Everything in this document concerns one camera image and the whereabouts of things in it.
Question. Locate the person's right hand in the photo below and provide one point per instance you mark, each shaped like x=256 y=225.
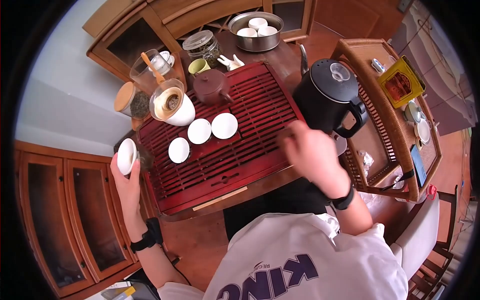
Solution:
x=318 y=157

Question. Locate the person's left hand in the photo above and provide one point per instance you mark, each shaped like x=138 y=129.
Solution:
x=129 y=195

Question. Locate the person's left fingers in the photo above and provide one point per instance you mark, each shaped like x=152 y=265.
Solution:
x=113 y=165

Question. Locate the person's right fingers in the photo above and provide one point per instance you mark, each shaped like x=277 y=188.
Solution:
x=289 y=138

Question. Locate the person's left thumb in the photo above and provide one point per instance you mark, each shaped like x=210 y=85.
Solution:
x=135 y=170

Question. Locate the white porcelain teacup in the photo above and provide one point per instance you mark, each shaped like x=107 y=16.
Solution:
x=224 y=126
x=179 y=150
x=126 y=156
x=199 y=131

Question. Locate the red slatted wooden tea tray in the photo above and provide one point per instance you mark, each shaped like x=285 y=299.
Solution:
x=240 y=150

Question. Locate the black electric kettle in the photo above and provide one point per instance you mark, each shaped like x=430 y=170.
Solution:
x=328 y=97

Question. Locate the person's legs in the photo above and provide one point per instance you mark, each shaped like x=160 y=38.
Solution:
x=277 y=202

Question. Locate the tea jar with wooden lid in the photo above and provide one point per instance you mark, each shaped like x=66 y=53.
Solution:
x=129 y=100

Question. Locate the black wrist band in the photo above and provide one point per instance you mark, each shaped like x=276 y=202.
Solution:
x=148 y=236
x=343 y=201

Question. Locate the wooden glass-door cabinet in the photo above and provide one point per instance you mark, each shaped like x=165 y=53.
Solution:
x=71 y=217

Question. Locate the glass tea strainer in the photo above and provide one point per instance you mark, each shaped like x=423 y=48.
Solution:
x=168 y=99

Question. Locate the metal water spout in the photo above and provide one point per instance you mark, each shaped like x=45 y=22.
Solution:
x=303 y=60

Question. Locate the clear plastic wrappers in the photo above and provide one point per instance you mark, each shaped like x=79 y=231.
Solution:
x=366 y=160

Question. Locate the pale wooden stick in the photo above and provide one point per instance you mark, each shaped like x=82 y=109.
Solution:
x=220 y=198

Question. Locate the brown clay teapot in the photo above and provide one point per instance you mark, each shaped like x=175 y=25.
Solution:
x=212 y=87

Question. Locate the clear glass pitcher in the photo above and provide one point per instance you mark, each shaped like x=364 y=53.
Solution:
x=144 y=75

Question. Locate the white rabbit-shaped holder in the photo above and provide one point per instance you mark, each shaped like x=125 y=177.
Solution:
x=230 y=62

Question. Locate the wicker side table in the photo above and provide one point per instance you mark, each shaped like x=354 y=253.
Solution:
x=390 y=123

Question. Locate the steel bowl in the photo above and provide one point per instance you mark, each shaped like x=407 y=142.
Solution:
x=256 y=40

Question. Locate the wooden tea scoop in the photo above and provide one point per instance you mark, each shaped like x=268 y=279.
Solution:
x=153 y=68

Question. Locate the white cup in steel bowl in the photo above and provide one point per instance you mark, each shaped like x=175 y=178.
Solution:
x=246 y=32
x=267 y=31
x=257 y=23

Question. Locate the small white lidded cup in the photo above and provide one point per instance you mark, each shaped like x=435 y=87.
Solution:
x=164 y=60

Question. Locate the small white and blue object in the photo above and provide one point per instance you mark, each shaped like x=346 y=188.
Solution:
x=378 y=65

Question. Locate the green cup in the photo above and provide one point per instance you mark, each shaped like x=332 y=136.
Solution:
x=198 y=66

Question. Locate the stack of books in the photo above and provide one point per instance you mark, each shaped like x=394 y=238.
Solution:
x=120 y=290

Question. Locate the person's body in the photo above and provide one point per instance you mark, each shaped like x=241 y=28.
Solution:
x=300 y=258

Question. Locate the yellow tea tin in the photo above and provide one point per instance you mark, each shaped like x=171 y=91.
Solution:
x=400 y=81

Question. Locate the glass jar of tea leaves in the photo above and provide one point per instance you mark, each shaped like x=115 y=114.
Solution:
x=204 y=47

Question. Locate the blue smartphone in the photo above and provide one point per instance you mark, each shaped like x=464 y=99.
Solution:
x=418 y=165

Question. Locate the white cup with saucer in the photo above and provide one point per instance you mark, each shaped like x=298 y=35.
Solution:
x=423 y=132

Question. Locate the light wooden cabinet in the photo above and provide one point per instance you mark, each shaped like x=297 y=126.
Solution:
x=165 y=22

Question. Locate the red bottle cap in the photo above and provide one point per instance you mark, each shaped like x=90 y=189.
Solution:
x=431 y=191

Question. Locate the white upholstered chair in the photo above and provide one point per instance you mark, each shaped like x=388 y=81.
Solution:
x=418 y=236

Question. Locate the dark wooden chair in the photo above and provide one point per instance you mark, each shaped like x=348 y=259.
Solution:
x=444 y=247

